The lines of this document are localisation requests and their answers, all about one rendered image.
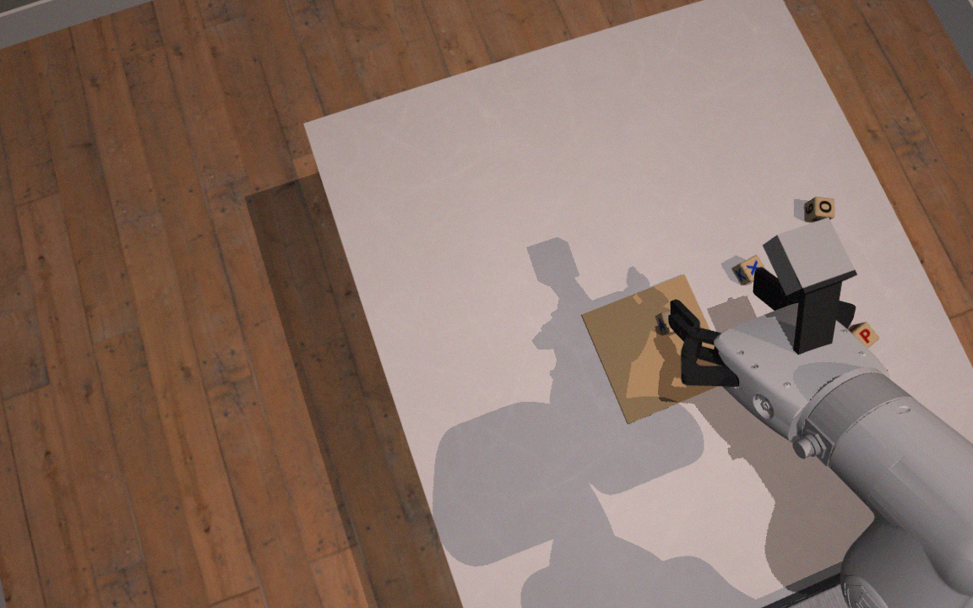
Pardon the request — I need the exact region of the tan square mat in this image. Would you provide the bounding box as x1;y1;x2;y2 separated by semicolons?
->
581;274;718;424

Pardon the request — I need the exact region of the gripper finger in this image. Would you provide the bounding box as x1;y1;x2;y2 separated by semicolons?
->
668;299;739;387
753;267;856;329

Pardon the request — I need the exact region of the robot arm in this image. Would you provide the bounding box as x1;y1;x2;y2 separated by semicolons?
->
763;218;973;608

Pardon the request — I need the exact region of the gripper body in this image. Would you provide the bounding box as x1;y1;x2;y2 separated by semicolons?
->
714;303;890;442

